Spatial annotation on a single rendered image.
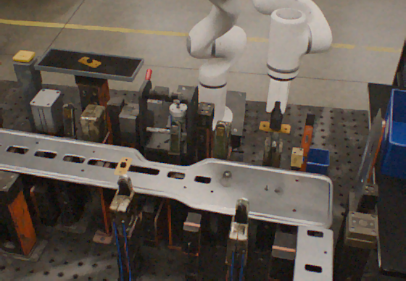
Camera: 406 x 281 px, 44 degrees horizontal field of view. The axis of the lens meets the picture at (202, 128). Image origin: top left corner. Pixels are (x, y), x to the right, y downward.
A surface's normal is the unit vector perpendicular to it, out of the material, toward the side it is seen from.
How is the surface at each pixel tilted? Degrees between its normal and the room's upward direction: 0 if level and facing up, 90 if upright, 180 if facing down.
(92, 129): 90
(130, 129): 90
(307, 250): 0
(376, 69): 0
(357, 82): 0
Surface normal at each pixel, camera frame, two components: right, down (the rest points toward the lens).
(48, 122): -0.21, 0.61
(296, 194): 0.01, -0.78
